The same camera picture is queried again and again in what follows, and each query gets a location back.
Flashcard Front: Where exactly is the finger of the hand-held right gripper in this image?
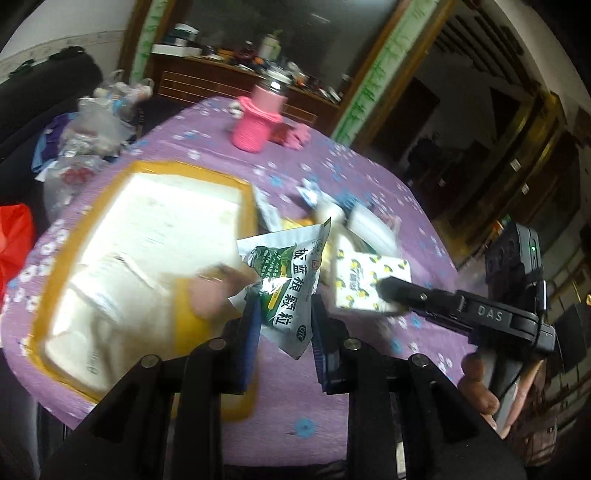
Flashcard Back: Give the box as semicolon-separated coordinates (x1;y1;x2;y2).
375;276;466;334

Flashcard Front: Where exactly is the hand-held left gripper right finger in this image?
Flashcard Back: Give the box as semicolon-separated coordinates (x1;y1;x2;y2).
310;295;527;480

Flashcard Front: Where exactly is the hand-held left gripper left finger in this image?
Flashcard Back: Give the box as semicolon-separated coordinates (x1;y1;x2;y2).
41;295;262;480

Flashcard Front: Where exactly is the lemon print tissue pack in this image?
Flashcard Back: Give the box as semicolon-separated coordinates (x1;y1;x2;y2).
330;247;411;317

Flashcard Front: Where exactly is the green and white medicine sachet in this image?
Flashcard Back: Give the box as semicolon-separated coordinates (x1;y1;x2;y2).
228;217;333;361

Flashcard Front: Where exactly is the yellow cardboard box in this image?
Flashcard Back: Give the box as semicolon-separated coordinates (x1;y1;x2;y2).
28;159;262;421

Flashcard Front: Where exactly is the person's right hand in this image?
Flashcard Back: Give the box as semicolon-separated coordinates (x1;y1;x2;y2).
462;353;546;435

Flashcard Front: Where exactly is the stack of white packets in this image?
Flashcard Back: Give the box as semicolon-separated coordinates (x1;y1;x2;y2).
342;203;400;257

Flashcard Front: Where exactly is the purple floral tablecloth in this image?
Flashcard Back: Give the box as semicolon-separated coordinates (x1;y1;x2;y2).
0;95;467;439

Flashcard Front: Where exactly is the white and blue packet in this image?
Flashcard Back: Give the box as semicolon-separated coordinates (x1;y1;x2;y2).
295;178;333;208

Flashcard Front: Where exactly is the dark wooden shelf unit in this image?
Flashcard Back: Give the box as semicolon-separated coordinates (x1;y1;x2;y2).
429;0;583;273

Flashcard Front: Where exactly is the bottle in pink knitted sleeve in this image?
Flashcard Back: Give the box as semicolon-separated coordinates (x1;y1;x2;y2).
231;74;294;151

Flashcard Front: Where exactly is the clear bag with red print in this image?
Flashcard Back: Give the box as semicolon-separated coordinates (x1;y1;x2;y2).
44;150;109;208

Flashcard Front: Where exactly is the red plastic bag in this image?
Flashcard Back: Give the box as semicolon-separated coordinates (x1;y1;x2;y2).
0;203;35;301

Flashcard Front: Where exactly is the clear plastic bag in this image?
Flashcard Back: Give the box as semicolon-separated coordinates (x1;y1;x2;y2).
60;95;134;155

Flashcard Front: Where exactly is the wooden cabinet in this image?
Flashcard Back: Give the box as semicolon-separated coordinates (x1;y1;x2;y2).
150;46;345;134

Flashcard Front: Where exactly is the clutter of small items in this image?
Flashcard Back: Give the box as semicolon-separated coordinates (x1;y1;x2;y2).
203;41;342;102

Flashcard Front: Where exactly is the bag of plastic bottles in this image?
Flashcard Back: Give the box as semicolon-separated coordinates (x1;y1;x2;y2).
95;69;155;109

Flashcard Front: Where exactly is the blue and purple cloth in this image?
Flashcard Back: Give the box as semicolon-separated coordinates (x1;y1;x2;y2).
31;115;77;174

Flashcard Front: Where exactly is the white thermos bottle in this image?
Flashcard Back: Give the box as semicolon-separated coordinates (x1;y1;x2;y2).
261;30;282;63

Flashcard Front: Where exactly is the black sofa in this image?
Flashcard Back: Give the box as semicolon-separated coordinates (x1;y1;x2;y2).
0;51;153;208

